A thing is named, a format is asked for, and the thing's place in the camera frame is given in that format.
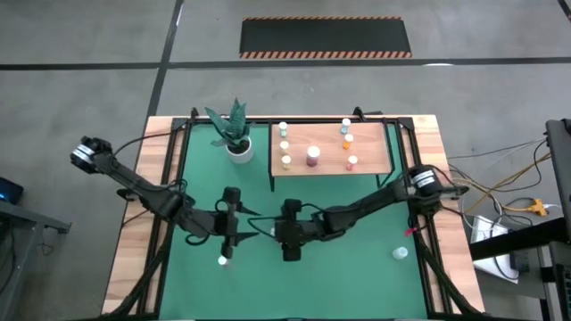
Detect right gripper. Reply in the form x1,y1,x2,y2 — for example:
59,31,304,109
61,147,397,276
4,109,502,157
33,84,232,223
260,198,309,263

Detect blue lit device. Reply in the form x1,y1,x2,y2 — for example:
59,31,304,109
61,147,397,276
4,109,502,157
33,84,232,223
0,177,25,205

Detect black cable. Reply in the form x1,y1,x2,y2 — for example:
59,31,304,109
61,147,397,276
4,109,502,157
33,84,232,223
113,132,175,156

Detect black hazard striped floor mat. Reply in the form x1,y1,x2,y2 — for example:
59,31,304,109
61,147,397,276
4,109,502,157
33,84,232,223
238,16,413,61

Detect black equipment case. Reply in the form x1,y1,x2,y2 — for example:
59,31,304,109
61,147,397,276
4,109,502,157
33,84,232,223
544,118,571,224

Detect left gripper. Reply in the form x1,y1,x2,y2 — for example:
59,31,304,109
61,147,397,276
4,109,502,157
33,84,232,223
213,185,263,261

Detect yellow power splitter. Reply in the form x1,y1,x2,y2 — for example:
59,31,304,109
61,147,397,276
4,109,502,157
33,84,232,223
528,198,549,218

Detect yellow cable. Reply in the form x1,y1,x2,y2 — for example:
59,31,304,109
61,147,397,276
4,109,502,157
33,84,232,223
463,151,554,215

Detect green table mat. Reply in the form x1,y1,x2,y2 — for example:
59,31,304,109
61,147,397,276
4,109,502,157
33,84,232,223
158,122,429,320

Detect grey side table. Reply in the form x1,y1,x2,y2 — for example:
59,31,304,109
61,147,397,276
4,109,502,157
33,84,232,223
0,199,72,321

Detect green snake plant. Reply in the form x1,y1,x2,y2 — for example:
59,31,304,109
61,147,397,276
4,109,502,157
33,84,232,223
203,97,255,151

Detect red medicine bottle white cap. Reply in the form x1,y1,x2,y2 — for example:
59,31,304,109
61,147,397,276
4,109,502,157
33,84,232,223
305,144,322,169

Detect white plant pot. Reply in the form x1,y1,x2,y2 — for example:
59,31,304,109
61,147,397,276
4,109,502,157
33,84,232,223
225,136,255,165

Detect wooden shelf black legs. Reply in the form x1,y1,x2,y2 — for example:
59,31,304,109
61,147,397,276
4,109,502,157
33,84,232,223
267,119,397,193

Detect white paper sheet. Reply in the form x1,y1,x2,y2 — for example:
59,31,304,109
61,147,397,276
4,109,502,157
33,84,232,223
470,215,522,284

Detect black desk bar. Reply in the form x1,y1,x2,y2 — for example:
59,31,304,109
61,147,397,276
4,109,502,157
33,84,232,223
468,217,571,262

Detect black table frame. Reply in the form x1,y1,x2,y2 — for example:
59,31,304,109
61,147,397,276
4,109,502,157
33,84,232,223
104,106,487,321

